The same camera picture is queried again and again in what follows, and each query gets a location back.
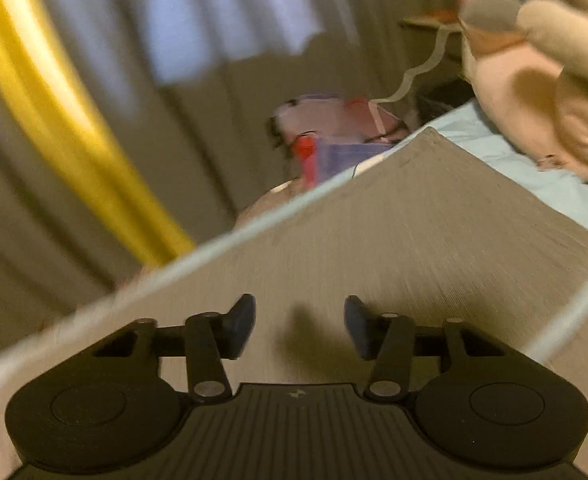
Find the yellow curtain panel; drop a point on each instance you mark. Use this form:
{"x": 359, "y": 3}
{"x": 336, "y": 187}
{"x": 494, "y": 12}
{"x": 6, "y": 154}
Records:
{"x": 45, "y": 95}

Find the pink plush toy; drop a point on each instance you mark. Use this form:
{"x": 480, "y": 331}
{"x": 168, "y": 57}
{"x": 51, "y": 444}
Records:
{"x": 537, "y": 106}

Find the light blue bed sheet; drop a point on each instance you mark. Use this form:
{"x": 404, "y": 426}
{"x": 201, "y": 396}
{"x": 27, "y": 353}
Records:
{"x": 533, "y": 169}

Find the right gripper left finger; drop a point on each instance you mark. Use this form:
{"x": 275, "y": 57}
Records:
{"x": 204, "y": 340}

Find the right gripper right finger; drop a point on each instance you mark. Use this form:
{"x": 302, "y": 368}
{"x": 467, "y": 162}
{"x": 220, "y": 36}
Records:
{"x": 392, "y": 341}

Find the grey knit pants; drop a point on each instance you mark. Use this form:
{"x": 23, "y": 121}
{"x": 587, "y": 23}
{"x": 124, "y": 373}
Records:
{"x": 374, "y": 259}

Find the grey curtain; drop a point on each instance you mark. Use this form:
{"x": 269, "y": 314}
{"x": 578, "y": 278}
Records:
{"x": 186, "y": 86}

